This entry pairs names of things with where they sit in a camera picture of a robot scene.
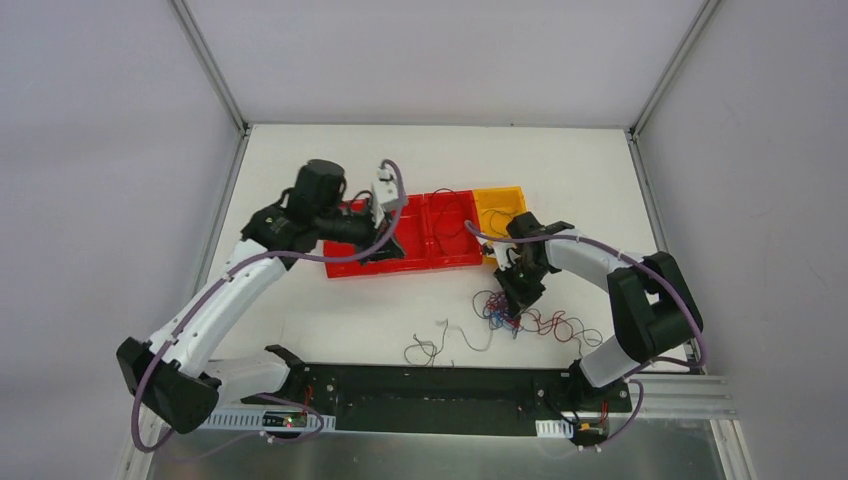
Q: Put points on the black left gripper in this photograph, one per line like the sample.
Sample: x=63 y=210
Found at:
x=380 y=239

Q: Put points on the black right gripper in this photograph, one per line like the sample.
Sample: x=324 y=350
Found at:
x=521 y=282

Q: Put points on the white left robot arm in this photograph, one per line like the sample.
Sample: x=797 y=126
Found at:
x=173 y=373

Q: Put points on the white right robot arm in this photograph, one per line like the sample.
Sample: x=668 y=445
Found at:
x=652 y=308

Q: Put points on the middle red plastic bin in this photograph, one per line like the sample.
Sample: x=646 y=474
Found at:
x=413 y=236

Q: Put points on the red plastic bin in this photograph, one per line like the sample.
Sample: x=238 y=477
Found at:
x=413 y=236
x=453 y=246
x=359 y=204

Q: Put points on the left red plastic bin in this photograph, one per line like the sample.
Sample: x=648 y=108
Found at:
x=359 y=204

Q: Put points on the right red plastic bin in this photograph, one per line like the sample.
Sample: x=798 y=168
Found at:
x=453 y=246

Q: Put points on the yellow plastic bin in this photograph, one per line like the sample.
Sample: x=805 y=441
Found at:
x=496 y=207

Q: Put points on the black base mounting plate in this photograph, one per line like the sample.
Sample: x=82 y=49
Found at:
x=444 y=400

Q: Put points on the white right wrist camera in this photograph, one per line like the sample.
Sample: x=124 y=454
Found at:
x=498 y=254

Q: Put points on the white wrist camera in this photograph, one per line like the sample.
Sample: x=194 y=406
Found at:
x=385 y=195
x=498 y=254

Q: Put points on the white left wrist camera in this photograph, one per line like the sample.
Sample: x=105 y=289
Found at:
x=385 y=195

